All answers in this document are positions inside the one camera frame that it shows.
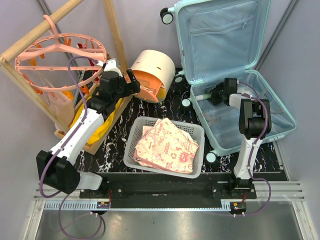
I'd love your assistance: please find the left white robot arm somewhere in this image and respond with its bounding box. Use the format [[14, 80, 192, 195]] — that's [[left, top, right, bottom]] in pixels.
[[36, 69, 141, 198]]

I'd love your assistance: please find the yellow cloth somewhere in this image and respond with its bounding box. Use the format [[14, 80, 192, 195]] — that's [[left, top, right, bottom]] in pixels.
[[70, 98, 124, 145]]

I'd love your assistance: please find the light blue ribbed suitcase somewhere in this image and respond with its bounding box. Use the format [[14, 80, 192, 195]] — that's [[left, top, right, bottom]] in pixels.
[[160, 0, 297, 162]]

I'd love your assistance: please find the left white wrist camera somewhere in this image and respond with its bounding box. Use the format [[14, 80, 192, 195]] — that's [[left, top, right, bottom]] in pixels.
[[103, 58, 123, 77]]

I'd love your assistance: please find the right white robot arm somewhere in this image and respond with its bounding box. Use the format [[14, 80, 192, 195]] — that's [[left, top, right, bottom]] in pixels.
[[209, 78, 272, 199]]

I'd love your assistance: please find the cream cosmetic bottle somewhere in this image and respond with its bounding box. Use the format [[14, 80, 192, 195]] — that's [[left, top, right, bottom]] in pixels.
[[140, 86, 155, 92]]

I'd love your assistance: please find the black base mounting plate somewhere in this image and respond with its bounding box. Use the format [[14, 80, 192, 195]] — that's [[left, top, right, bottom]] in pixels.
[[79, 172, 257, 210]]

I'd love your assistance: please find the aluminium rail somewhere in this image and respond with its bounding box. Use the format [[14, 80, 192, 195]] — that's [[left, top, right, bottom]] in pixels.
[[33, 181, 306, 201]]

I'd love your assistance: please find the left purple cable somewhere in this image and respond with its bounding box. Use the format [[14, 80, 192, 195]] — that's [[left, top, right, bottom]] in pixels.
[[38, 56, 104, 238]]

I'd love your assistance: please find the purple cable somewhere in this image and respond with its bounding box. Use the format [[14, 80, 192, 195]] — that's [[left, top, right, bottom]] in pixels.
[[207, 80, 272, 217], [38, 56, 104, 238]]

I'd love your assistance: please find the wooden clothes rack frame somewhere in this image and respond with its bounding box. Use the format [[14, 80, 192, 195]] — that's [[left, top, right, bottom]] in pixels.
[[0, 0, 133, 156]]

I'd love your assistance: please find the white perforated plastic basket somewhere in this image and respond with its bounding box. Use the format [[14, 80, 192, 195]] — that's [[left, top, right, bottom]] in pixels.
[[123, 116, 205, 179]]

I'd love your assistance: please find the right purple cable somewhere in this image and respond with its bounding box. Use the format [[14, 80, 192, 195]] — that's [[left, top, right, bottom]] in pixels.
[[207, 80, 272, 217]]

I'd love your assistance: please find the translucent plastic bag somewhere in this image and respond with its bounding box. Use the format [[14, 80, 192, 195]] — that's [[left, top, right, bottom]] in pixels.
[[37, 72, 76, 126]]

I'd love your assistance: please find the pale green tube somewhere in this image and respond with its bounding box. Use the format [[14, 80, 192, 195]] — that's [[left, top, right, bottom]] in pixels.
[[195, 93, 211, 102]]

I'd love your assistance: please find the cream pink cartoon print cloth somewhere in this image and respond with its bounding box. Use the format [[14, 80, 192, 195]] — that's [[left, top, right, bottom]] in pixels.
[[133, 118, 199, 174]]

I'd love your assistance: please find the red hanging sock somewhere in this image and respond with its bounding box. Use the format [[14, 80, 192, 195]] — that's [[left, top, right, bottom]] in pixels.
[[76, 43, 88, 49]]

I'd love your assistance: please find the pink toy washing machine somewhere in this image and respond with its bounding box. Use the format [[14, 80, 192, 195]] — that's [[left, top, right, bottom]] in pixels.
[[130, 49, 176, 104]]

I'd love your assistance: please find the pink round clip hanger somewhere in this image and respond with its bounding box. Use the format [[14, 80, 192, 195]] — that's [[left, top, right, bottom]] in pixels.
[[14, 15, 107, 95]]

